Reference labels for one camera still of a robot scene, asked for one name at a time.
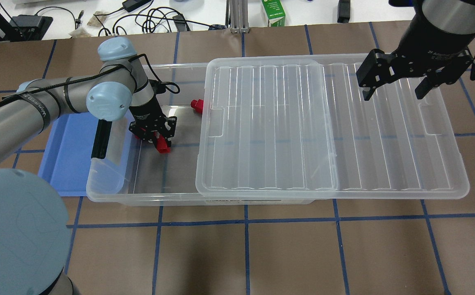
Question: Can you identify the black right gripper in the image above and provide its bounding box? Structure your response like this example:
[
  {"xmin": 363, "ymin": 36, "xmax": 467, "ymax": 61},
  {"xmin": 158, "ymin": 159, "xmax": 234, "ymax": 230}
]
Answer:
[{"xmin": 357, "ymin": 16, "xmax": 475, "ymax": 101}]

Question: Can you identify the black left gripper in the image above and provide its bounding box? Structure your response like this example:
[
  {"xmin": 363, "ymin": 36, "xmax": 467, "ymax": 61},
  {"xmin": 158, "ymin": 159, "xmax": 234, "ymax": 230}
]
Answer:
[{"xmin": 129, "ymin": 104, "xmax": 177, "ymax": 147}]

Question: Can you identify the red block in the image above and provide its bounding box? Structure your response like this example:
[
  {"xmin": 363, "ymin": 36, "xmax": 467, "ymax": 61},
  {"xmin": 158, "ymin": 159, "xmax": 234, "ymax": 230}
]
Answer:
[
  {"xmin": 190, "ymin": 99, "xmax": 204, "ymax": 114},
  {"xmin": 155, "ymin": 135, "xmax": 170, "ymax": 154}
]

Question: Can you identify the clear plastic box lid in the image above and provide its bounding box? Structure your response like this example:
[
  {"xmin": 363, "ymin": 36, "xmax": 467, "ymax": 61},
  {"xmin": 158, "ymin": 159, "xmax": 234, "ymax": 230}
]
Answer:
[{"xmin": 195, "ymin": 54, "xmax": 470, "ymax": 200}]

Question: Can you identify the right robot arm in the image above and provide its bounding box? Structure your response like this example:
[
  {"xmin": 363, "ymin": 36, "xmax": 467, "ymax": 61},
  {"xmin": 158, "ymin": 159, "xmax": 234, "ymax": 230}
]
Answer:
[{"xmin": 357, "ymin": 0, "xmax": 475, "ymax": 101}]

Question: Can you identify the clear plastic storage box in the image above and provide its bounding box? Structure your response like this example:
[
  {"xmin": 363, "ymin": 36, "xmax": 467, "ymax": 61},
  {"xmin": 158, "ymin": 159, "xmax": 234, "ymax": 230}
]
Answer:
[{"xmin": 86, "ymin": 62, "xmax": 311, "ymax": 206}]

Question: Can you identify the blue plastic tray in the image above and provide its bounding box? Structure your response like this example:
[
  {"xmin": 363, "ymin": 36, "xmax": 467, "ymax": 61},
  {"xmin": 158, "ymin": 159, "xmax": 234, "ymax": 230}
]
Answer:
[{"xmin": 38, "ymin": 113, "xmax": 98, "ymax": 197}]

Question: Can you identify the black power adapter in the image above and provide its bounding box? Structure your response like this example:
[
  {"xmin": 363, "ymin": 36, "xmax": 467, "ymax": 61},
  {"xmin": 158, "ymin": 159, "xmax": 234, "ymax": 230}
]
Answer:
[{"xmin": 122, "ymin": 0, "xmax": 151, "ymax": 12}]

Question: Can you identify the green white carton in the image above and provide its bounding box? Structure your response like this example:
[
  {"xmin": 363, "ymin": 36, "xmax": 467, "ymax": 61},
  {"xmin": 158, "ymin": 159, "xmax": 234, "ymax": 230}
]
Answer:
[{"xmin": 260, "ymin": 0, "xmax": 286, "ymax": 27}]

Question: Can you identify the black power brick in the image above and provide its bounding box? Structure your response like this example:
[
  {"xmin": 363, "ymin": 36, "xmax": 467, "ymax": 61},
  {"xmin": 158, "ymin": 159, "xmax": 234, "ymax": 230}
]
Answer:
[{"xmin": 9, "ymin": 14, "xmax": 53, "ymax": 41}]

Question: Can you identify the black box latch handle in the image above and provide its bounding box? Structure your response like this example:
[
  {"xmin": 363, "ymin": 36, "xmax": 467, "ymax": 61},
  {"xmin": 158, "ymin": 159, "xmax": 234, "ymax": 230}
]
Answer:
[{"xmin": 91, "ymin": 120, "xmax": 112, "ymax": 159}]

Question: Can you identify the aluminium frame post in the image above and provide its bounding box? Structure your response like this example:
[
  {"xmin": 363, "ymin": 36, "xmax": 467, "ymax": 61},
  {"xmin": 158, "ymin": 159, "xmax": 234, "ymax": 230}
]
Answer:
[{"xmin": 225, "ymin": 0, "xmax": 250, "ymax": 34}]

